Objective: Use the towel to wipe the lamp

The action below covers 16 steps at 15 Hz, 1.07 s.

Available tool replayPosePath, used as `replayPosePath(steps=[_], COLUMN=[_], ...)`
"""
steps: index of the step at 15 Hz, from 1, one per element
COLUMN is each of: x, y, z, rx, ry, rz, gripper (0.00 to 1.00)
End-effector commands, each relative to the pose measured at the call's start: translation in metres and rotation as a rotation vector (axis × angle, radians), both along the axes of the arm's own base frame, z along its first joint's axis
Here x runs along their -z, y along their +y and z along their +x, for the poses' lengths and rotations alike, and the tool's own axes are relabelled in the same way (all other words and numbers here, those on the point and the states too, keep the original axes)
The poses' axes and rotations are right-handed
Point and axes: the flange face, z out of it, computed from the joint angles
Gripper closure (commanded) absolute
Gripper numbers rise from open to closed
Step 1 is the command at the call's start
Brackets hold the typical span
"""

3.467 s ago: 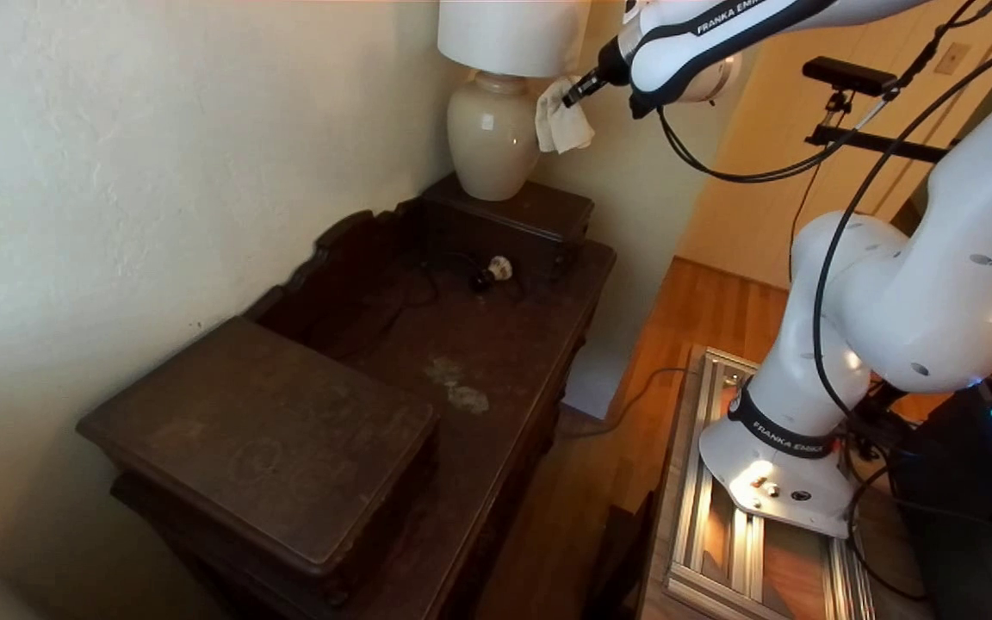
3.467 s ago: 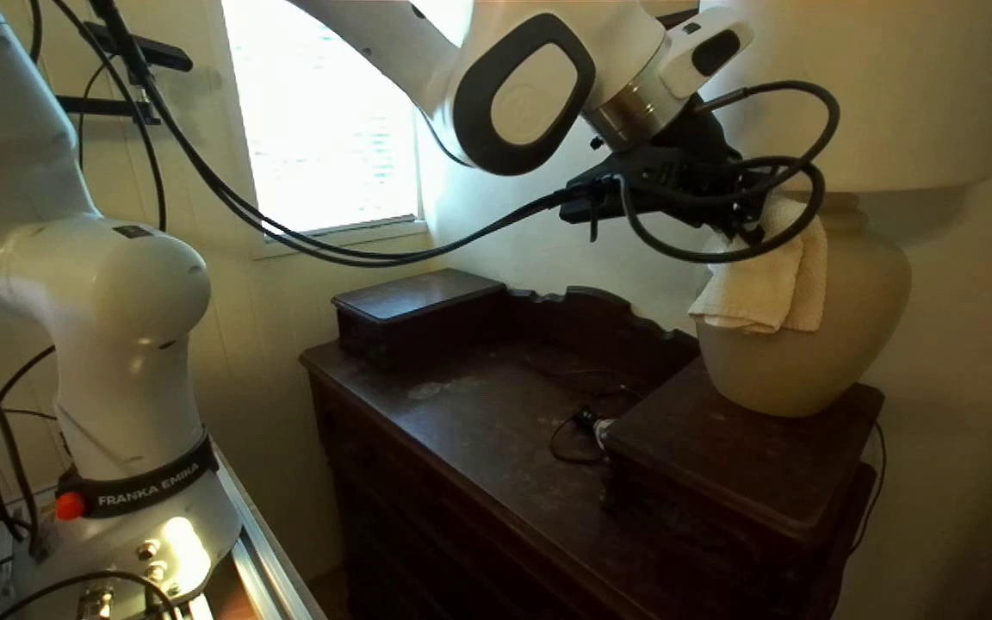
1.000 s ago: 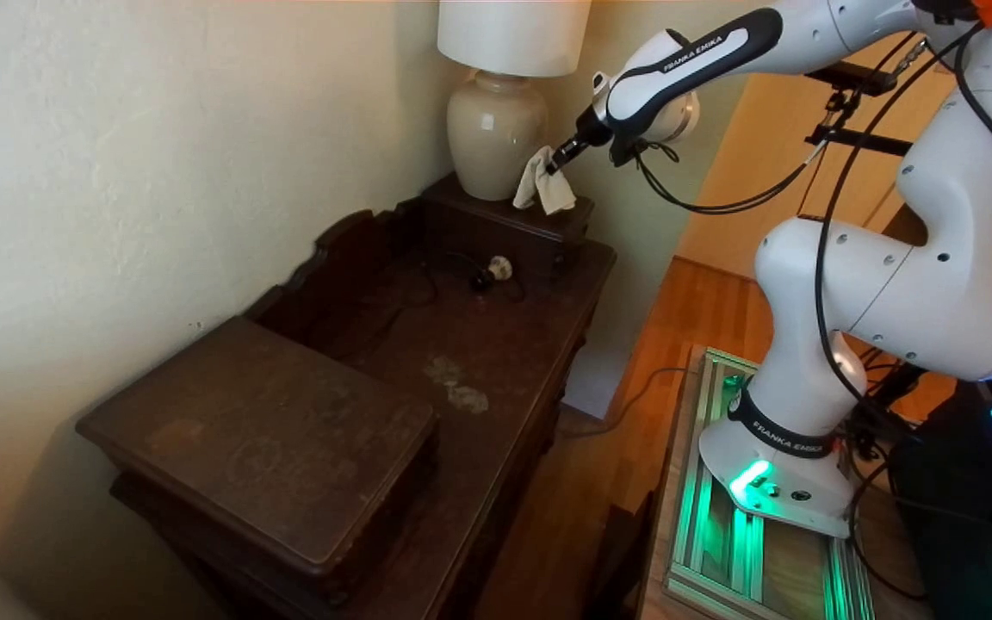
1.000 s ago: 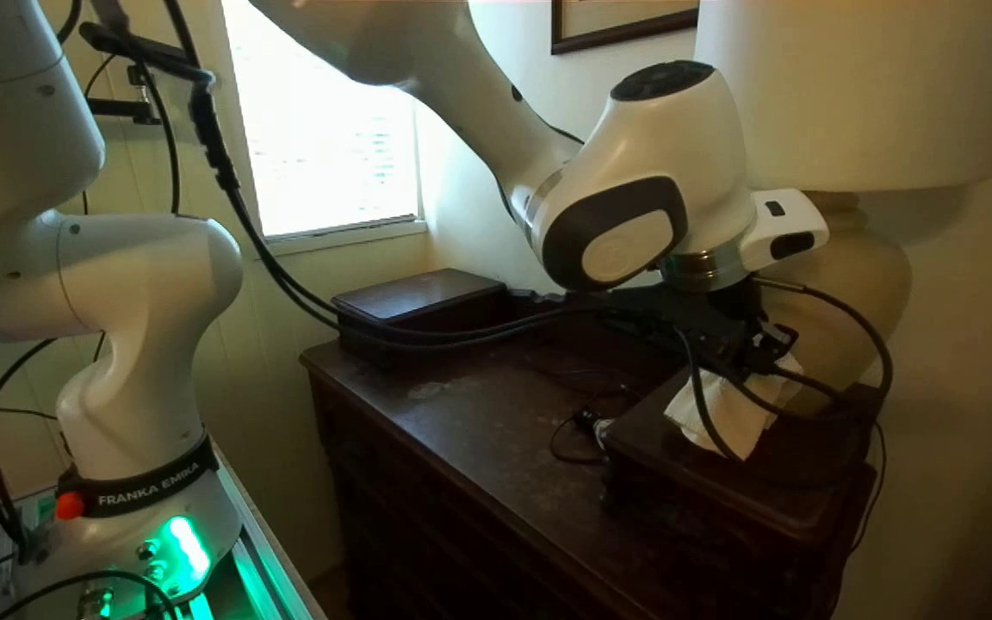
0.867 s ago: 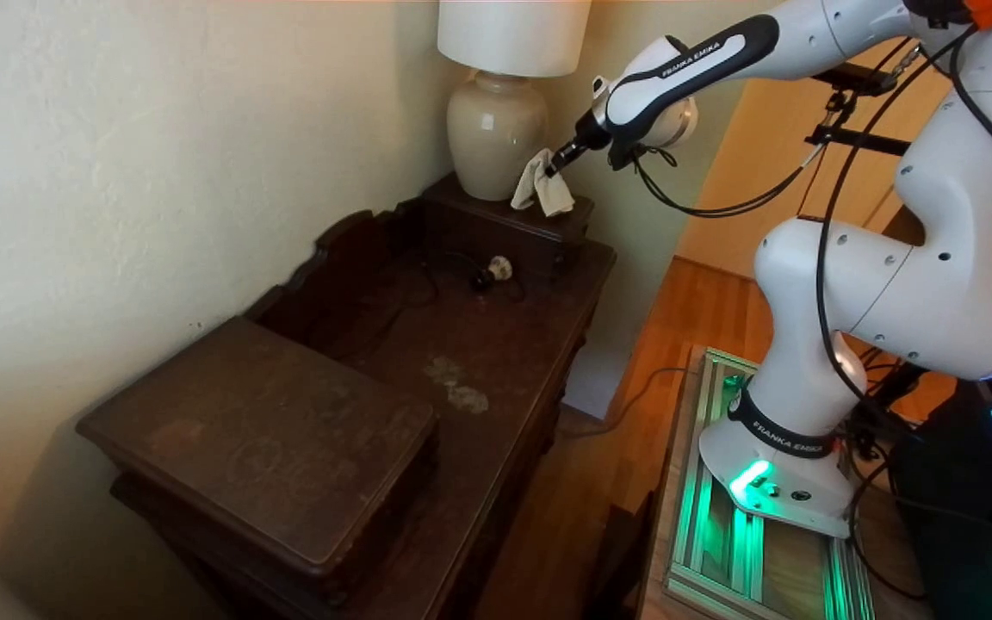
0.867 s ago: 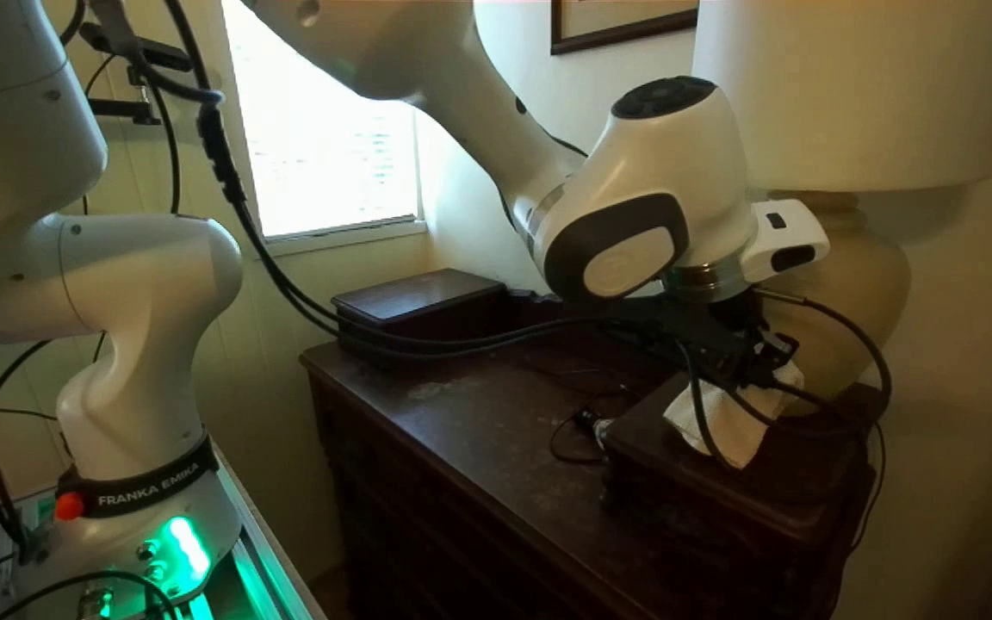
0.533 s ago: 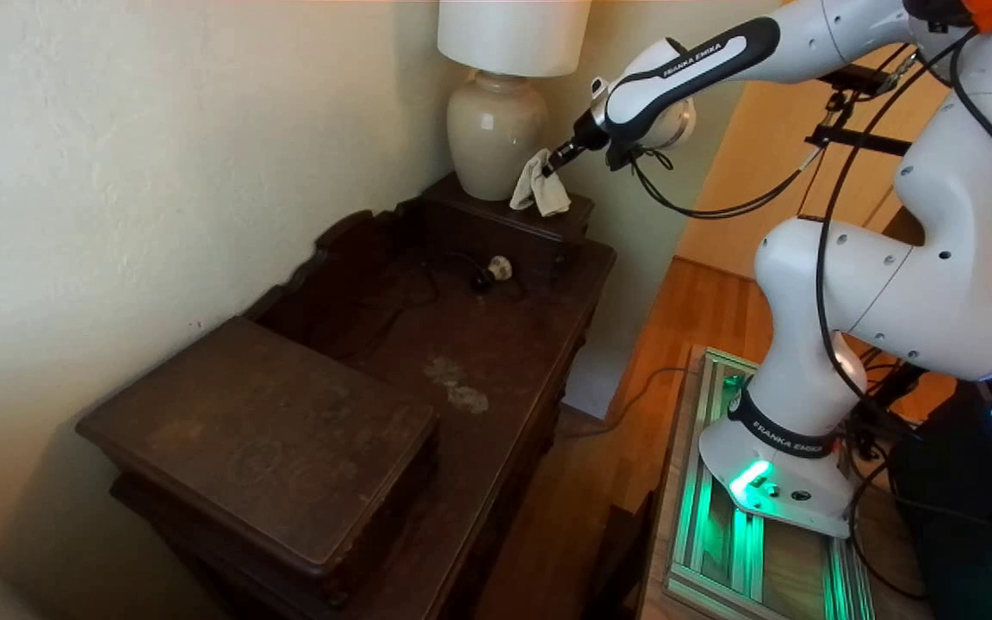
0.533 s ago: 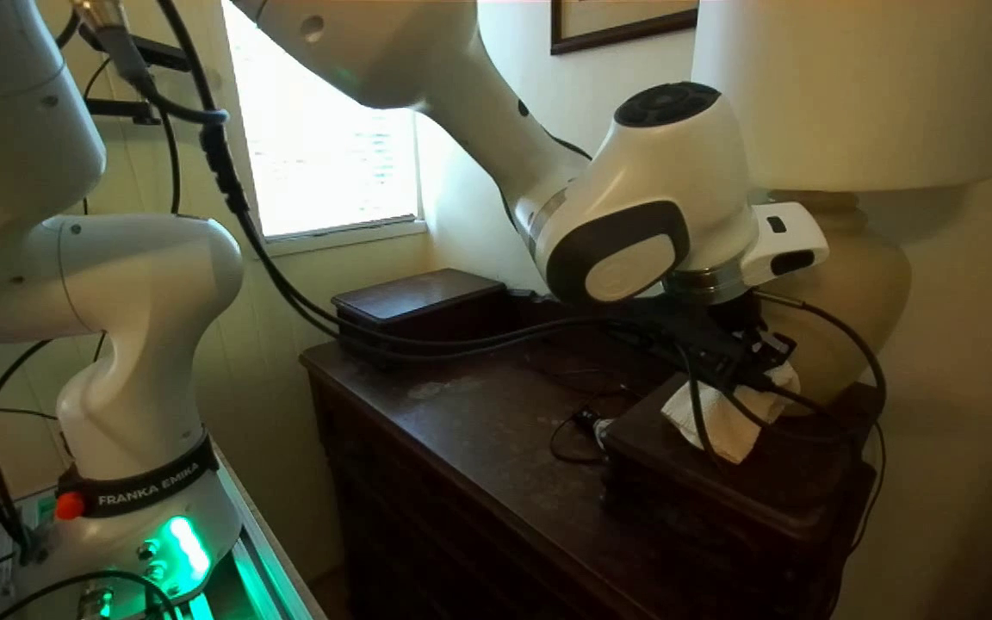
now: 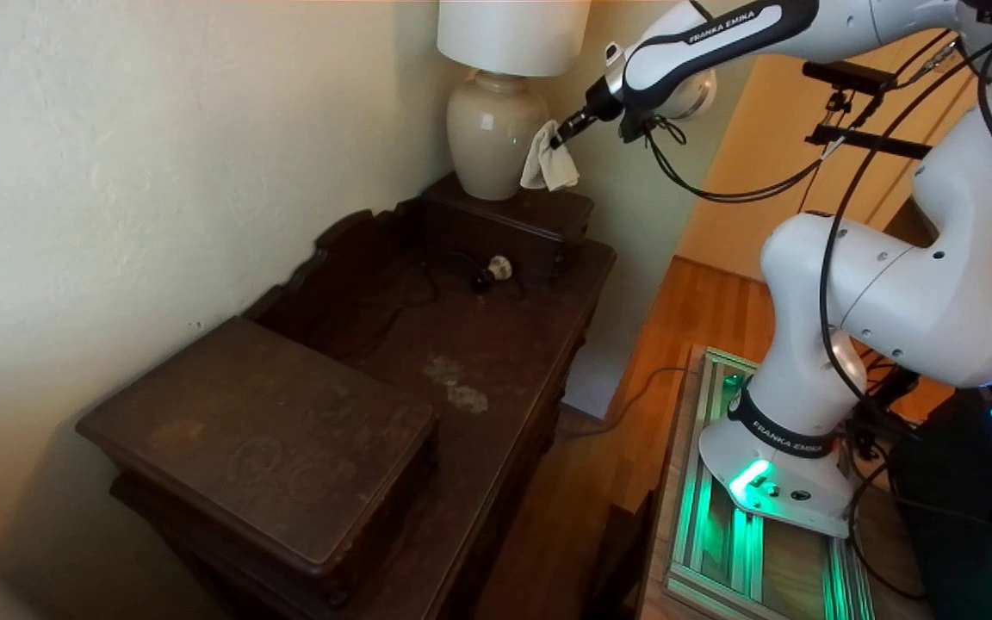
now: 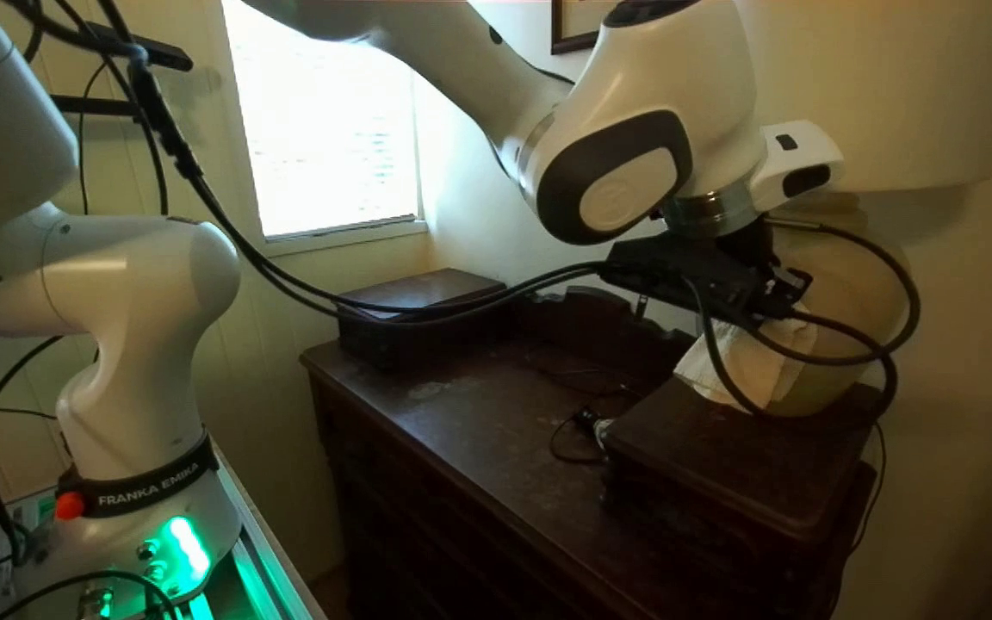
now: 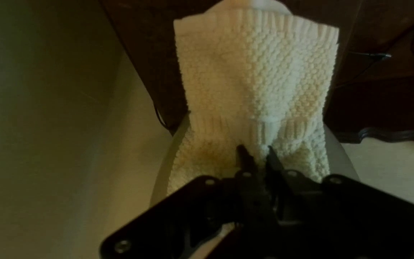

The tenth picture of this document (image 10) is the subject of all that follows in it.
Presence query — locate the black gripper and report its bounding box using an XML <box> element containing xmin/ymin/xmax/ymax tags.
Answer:
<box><xmin>723</xmin><ymin>218</ymin><xmax>817</xmax><ymax>330</ymax></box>

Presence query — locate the white towel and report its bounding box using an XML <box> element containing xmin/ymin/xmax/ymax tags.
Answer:
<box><xmin>671</xmin><ymin>316</ymin><xmax>823</xmax><ymax>421</ymax></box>

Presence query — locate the dark wooden box under lamp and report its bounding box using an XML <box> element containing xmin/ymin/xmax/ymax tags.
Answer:
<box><xmin>602</xmin><ymin>376</ymin><xmax>888</xmax><ymax>620</ymax></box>

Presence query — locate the beige ceramic lamp white shade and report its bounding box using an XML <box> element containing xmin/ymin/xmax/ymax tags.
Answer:
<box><xmin>733</xmin><ymin>0</ymin><xmax>992</xmax><ymax>421</ymax></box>

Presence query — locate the dark framed picture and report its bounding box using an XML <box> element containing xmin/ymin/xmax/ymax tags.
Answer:
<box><xmin>547</xmin><ymin>0</ymin><xmax>619</xmax><ymax>60</ymax></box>

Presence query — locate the dark wooden dresser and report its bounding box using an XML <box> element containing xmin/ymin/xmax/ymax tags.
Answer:
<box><xmin>300</xmin><ymin>269</ymin><xmax>888</xmax><ymax>620</ymax></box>

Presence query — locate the dark wooden lidded box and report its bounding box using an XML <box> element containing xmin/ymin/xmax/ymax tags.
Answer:
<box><xmin>331</xmin><ymin>269</ymin><xmax>511</xmax><ymax>371</ymax></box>

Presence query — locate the bright window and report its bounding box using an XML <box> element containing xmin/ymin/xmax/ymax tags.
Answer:
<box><xmin>219</xmin><ymin>0</ymin><xmax>432</xmax><ymax>259</ymax></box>

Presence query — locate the red round base button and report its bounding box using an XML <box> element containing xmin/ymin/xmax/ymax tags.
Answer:
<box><xmin>51</xmin><ymin>488</ymin><xmax>89</xmax><ymax>523</ymax></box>

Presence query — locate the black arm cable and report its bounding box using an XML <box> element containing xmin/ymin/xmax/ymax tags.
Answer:
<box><xmin>6</xmin><ymin>0</ymin><xmax>922</xmax><ymax>421</ymax></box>

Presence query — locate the black exterior camera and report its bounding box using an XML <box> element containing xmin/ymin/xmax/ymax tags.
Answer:
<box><xmin>51</xmin><ymin>14</ymin><xmax>196</xmax><ymax>75</ymax></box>

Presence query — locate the black camera stand bar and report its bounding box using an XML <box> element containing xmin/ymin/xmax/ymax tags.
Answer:
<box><xmin>44</xmin><ymin>92</ymin><xmax>133</xmax><ymax>125</ymax></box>

